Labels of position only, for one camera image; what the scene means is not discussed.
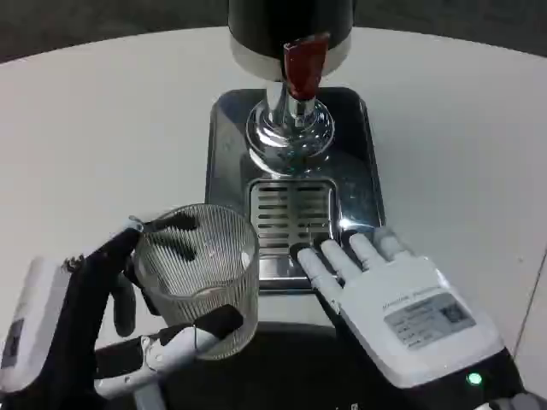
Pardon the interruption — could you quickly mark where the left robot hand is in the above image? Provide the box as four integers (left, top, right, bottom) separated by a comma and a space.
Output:
0, 214, 244, 410

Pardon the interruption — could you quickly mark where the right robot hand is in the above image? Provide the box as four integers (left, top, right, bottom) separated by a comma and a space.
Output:
288, 226, 525, 396

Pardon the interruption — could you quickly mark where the clear ribbed glass cup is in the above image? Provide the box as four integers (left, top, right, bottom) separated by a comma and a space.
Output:
131, 203, 261, 360

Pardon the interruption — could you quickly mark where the slotted steel drip grid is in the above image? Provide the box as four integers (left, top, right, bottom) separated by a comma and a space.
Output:
248, 179, 338, 261

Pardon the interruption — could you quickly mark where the black robot torso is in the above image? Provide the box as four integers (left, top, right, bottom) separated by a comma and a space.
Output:
91, 320, 411, 410

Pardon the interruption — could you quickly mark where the steel drip tray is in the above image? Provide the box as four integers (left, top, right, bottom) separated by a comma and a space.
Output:
203, 86, 386, 296

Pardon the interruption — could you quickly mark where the black and steel drink dispenser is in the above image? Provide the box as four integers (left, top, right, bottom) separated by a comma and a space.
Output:
226, 0, 353, 177

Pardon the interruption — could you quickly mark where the red-brown tap handle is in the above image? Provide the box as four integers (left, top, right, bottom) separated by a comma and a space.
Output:
283, 32, 331, 99

